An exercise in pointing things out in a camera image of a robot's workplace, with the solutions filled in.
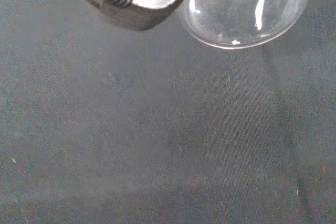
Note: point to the black bench cloth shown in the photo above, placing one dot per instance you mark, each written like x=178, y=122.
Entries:
x=157, y=129

